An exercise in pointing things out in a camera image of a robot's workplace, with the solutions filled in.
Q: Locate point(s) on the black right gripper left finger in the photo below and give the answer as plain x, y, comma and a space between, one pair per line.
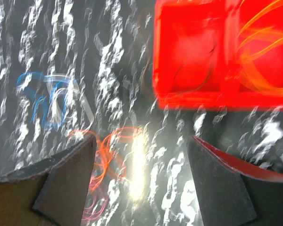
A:
51, 192

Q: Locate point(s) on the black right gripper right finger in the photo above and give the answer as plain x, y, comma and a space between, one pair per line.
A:
232, 192

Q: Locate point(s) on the red plastic bin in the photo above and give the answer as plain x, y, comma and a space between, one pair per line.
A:
216, 53

